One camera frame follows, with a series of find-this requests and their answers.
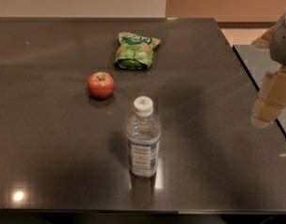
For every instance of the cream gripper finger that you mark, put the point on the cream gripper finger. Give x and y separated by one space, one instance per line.
263 115
273 89

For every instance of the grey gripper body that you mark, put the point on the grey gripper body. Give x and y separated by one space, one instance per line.
283 44

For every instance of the green rice chip bag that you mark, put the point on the green rice chip bag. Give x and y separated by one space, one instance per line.
135 51

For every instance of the clear plastic water bottle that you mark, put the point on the clear plastic water bottle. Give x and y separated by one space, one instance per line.
142 134

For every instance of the red apple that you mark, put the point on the red apple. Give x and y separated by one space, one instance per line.
101 85

